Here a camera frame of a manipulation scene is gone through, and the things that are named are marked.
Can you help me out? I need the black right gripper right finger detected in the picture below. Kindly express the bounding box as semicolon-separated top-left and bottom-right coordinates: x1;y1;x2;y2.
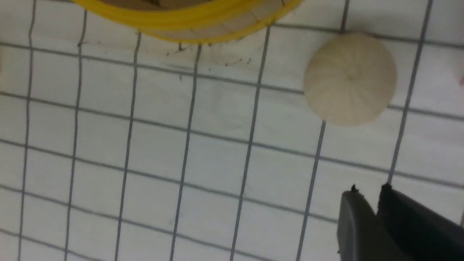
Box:
377;183;464;261

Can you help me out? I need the bamboo steamer tray yellow rim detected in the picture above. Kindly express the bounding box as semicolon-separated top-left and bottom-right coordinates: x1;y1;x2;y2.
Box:
75;0;301;44

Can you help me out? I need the white grid tablecloth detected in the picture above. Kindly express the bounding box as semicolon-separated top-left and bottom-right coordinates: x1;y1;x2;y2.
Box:
0;0;464;261

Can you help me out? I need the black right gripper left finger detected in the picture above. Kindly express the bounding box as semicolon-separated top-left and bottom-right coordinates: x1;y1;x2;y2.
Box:
337;185;411;261

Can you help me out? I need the beige bun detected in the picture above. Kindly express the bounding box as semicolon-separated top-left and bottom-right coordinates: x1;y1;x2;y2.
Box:
303;33;398;126

